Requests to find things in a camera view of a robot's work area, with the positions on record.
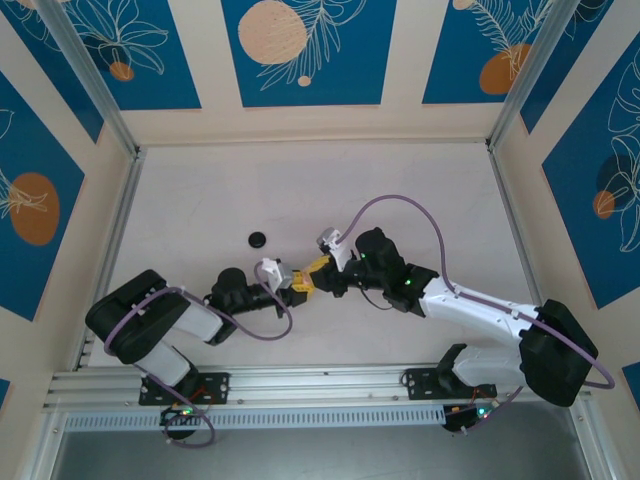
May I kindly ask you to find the left controller board green light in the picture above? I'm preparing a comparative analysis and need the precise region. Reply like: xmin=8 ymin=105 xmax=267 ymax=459
xmin=159 ymin=405 xmax=201 ymax=426

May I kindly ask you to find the controller board green light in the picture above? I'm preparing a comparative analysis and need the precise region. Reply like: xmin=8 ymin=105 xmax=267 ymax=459
xmin=443 ymin=405 xmax=494 ymax=435
xmin=159 ymin=405 xmax=201 ymax=426

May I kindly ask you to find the grey metal sheet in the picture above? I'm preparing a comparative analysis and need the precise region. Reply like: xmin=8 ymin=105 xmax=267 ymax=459
xmin=52 ymin=429 xmax=589 ymax=480

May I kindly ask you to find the right controller board green light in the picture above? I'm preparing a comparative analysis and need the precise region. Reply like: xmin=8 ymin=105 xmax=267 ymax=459
xmin=443 ymin=405 xmax=494 ymax=435

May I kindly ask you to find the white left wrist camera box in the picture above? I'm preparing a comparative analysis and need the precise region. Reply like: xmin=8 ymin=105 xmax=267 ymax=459
xmin=259 ymin=256 xmax=295 ymax=292

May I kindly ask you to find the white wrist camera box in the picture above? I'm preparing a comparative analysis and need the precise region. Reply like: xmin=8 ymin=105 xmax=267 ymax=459
xmin=259 ymin=256 xmax=295 ymax=292
xmin=314 ymin=226 xmax=355 ymax=274

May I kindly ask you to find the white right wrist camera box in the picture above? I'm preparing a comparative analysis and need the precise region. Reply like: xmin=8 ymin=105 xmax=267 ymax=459
xmin=314 ymin=226 xmax=355 ymax=274

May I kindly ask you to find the thin black wrist wire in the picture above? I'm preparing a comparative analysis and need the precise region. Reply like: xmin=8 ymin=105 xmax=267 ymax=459
xmin=359 ymin=284 xmax=396 ymax=311

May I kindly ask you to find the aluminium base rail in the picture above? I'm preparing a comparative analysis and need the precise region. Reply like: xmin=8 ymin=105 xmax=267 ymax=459
xmin=42 ymin=360 xmax=594 ymax=409

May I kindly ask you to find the grey slotted cable duct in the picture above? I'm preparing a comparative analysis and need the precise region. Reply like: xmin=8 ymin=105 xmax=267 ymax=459
xmin=63 ymin=404 xmax=446 ymax=432

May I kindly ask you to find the aluminium left side rail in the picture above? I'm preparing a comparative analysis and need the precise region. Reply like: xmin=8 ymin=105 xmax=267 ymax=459
xmin=74 ymin=147 xmax=146 ymax=371

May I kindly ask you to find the aluminium right side rail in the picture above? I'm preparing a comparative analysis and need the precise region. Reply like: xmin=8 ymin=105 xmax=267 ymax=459
xmin=487 ymin=142 xmax=559 ymax=361

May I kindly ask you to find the aluminium right frame post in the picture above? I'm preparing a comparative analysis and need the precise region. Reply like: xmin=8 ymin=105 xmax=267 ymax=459
xmin=487 ymin=0 xmax=586 ymax=151

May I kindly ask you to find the aluminium frame post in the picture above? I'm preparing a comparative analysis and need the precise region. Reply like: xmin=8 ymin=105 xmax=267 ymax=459
xmin=487 ymin=0 xmax=586 ymax=151
xmin=34 ymin=0 xmax=141 ymax=159

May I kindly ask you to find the aluminium left frame post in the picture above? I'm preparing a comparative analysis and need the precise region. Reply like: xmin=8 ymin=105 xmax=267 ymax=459
xmin=34 ymin=0 xmax=141 ymax=159

